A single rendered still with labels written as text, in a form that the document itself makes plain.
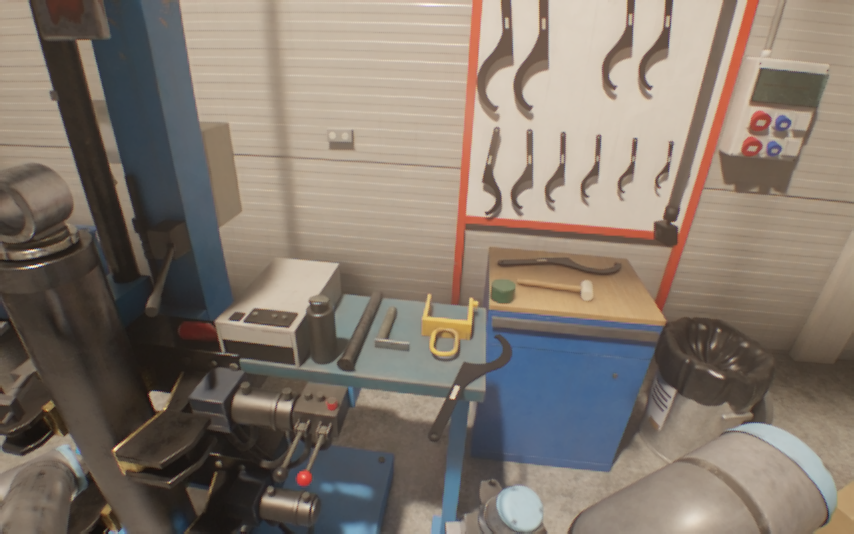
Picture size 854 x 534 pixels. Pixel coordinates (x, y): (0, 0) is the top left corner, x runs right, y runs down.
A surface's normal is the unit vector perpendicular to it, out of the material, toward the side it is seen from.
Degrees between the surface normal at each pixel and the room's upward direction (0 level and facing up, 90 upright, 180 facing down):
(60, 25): 90
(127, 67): 90
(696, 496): 17
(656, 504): 38
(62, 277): 90
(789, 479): 25
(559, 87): 90
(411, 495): 0
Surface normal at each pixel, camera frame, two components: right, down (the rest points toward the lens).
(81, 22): 0.45, 0.43
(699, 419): -0.54, 0.42
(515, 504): 0.17, -0.69
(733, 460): -0.07, -0.97
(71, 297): 0.81, 0.30
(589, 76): -0.12, 0.46
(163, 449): 0.04, -0.88
